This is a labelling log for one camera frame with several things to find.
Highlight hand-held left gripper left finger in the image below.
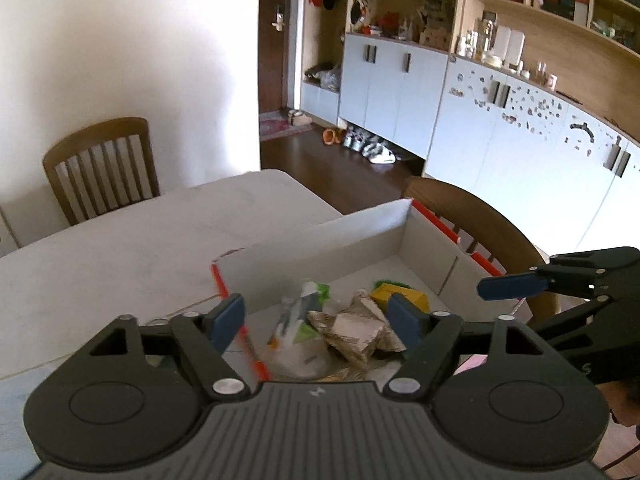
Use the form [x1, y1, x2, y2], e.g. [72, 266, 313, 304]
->
[90, 293, 252, 402]

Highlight row of white sneakers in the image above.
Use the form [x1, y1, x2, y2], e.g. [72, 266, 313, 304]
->
[342, 127, 397, 165]

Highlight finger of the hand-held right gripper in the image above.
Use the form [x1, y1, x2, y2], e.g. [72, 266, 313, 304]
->
[477, 246, 640, 302]
[532, 296, 625, 347]

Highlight clear plastic packet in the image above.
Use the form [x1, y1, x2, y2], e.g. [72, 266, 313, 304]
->
[266, 281, 332, 380]

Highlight white storage canisters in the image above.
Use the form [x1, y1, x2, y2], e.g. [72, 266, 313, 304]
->
[492, 25, 526, 69]

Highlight white cardboard box red edges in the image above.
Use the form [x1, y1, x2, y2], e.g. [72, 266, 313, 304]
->
[209, 197, 534, 382]

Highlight pink paper slip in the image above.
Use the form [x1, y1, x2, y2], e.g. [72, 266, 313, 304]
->
[454, 354, 489, 374]

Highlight yellow sponge block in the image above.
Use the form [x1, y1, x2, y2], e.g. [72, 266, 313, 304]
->
[370, 282, 431, 315]

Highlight wooden slat-back chair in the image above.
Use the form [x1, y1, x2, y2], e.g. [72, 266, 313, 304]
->
[42, 117, 161, 226]

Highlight dark wooden door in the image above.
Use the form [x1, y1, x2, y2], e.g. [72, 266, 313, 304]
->
[258, 0, 307, 117]

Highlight white wall cabinet unit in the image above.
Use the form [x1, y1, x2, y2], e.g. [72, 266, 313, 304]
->
[299, 0, 640, 306]

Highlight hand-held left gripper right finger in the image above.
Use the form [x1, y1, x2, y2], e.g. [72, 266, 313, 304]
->
[382, 292, 547, 402]

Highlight wooden round-back chair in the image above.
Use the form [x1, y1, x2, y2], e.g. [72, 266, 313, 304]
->
[400, 175, 562, 332]

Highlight patterned doormat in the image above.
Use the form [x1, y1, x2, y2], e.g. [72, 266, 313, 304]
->
[258, 108, 317, 143]

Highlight brown paper packaging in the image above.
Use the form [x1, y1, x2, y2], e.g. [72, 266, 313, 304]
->
[306, 292, 407, 367]

